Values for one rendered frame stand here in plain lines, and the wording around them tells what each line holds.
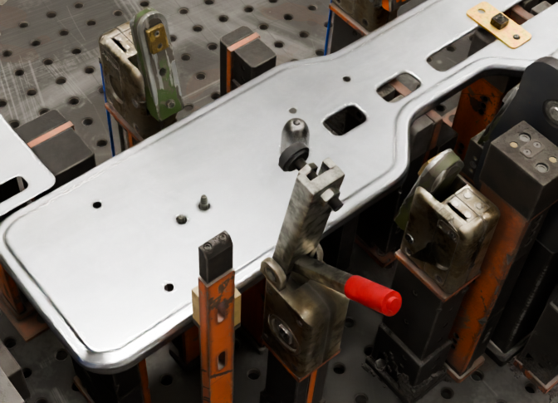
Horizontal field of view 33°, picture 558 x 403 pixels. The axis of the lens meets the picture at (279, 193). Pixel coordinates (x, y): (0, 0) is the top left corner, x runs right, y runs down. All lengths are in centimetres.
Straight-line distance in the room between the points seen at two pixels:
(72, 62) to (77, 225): 62
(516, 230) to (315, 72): 32
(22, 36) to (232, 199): 73
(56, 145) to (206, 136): 17
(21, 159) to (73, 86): 50
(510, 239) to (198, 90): 68
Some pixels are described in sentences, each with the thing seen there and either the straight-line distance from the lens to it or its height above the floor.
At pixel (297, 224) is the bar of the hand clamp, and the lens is 82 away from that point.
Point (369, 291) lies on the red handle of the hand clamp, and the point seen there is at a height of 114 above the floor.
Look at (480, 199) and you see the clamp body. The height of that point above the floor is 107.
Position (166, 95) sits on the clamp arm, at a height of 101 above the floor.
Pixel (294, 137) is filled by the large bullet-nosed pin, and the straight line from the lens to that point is 104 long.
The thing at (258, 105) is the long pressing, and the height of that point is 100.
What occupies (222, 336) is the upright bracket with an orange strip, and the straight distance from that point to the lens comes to 88.
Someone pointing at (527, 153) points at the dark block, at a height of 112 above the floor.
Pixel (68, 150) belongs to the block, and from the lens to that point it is 111.
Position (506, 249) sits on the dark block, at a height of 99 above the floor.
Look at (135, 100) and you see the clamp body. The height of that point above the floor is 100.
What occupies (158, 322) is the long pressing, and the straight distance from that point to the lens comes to 95.
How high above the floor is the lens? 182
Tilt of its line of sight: 52 degrees down
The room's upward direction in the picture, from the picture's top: 4 degrees clockwise
